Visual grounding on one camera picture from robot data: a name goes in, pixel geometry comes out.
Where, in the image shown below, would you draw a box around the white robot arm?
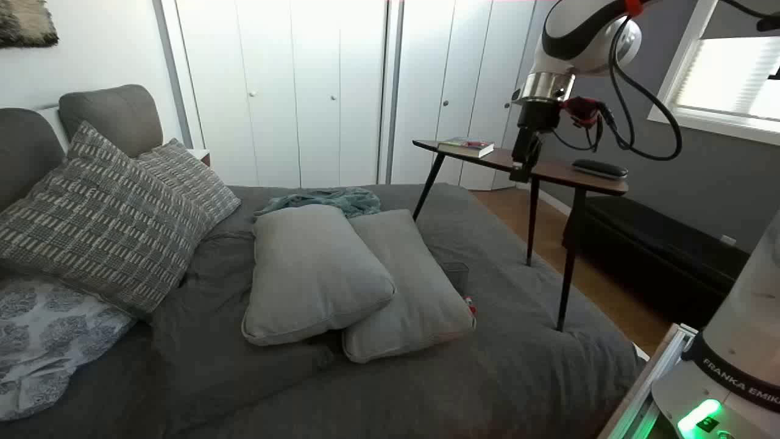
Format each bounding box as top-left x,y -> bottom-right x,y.
513,0 -> 649,184

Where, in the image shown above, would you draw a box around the white window frame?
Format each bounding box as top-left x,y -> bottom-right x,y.
658,0 -> 780,147

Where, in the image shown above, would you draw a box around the dark wall picture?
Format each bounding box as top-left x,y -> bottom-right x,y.
0,0 -> 58,46

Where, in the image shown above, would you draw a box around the grey pillow right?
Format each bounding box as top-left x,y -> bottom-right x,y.
341,210 -> 475,364

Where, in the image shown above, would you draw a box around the grey pillow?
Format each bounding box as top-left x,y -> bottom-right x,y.
341,210 -> 475,364
241,205 -> 396,346

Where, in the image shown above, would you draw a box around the dark wooden side table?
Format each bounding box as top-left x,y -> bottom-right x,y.
411,140 -> 630,329

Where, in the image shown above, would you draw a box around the black low bench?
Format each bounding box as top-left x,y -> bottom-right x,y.
577,196 -> 749,327

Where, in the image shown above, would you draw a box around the large patterned grey cushion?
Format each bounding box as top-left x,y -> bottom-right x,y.
0,121 -> 208,315

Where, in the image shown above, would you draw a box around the grey padded headboard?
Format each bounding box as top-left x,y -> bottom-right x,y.
0,82 -> 164,210

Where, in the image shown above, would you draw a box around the white closet doors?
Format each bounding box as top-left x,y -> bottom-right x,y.
158,0 -> 542,188

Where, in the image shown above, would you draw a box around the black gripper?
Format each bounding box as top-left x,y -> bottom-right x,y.
509,93 -> 561,184

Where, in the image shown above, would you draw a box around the grey pillow left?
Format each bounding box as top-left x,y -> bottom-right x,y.
241,205 -> 396,346

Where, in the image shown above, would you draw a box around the floral white pillow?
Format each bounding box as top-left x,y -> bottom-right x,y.
0,276 -> 133,423

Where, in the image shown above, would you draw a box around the small checked grey cushion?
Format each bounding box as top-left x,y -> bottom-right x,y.
137,140 -> 241,229

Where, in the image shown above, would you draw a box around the teal crumpled blanket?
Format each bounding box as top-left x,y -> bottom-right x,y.
260,188 -> 381,216

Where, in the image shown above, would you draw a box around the book on table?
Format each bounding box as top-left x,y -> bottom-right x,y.
437,140 -> 498,158

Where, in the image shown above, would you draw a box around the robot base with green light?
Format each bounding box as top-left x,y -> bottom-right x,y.
598,212 -> 780,439

